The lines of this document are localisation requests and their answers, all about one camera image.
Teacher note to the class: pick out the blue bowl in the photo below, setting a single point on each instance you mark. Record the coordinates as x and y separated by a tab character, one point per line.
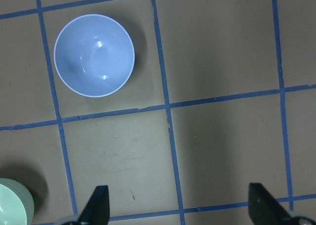
94	55

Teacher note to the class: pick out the green bowl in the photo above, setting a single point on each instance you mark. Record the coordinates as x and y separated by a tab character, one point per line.
16	203

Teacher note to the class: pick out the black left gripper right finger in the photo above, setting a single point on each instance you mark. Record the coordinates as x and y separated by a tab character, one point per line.
263	209

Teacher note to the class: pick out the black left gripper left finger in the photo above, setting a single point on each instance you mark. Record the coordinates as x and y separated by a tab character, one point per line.
97	210

